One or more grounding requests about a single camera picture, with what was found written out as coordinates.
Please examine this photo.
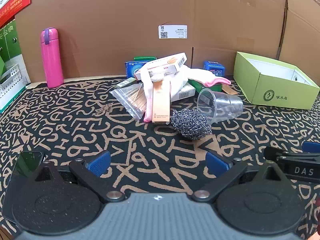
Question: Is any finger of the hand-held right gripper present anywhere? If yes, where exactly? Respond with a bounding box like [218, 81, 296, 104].
[302, 142, 320, 153]
[264, 146, 320, 161]

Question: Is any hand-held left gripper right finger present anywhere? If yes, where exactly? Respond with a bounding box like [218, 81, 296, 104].
[192, 152, 285, 203]

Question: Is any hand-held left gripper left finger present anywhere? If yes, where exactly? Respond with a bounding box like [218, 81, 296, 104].
[32, 151, 126, 204]

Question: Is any green cardboard box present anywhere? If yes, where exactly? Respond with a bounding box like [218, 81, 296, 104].
[233, 51, 320, 110]

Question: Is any blue medicine box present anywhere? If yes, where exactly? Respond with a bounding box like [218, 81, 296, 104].
[125, 60, 150, 78]

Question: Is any white orange medicine box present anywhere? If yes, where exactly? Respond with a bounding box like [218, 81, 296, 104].
[134, 52, 188, 81]

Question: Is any steel wool scrubber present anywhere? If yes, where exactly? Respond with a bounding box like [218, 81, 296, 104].
[170, 109, 213, 141]

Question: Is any black letter-patterned mat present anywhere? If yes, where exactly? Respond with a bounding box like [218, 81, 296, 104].
[0, 76, 320, 240]

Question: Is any clear plastic cup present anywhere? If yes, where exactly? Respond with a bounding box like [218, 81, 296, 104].
[196, 88, 244, 125]

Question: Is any bag of toothpicks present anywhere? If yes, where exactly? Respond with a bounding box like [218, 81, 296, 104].
[109, 82, 148, 120]

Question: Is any black smartphone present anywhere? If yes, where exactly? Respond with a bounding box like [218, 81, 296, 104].
[2, 151, 47, 228]

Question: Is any brown adhesive bandage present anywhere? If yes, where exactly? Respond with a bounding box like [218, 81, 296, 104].
[222, 85, 238, 96]

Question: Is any dark green box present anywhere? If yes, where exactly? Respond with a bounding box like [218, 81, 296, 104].
[187, 78, 223, 93]

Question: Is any tall orange box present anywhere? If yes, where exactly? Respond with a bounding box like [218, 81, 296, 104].
[152, 80, 172, 125]

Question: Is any small green white box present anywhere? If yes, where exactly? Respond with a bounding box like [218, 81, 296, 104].
[114, 77, 137, 89]

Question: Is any white glove pink cuff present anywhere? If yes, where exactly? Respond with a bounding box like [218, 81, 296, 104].
[172, 65, 232, 94]
[140, 66, 175, 123]

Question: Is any blue mint container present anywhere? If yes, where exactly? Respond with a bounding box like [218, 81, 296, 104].
[203, 60, 227, 77]

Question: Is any pink thermos bottle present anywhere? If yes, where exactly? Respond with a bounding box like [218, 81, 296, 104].
[41, 27, 65, 88]

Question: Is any large cardboard panel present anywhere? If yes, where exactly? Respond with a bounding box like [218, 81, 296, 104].
[277, 0, 320, 64]
[14, 0, 287, 83]

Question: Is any white plastic basket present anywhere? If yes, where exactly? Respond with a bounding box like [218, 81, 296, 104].
[0, 64, 27, 111]

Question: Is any white paper label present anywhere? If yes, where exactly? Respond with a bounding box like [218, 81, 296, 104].
[158, 25, 188, 39]

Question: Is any green printed board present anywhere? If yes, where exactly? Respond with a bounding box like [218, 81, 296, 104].
[0, 19, 23, 80]

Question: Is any red wall calendar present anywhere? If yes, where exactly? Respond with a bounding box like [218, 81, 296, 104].
[0, 0, 32, 27]

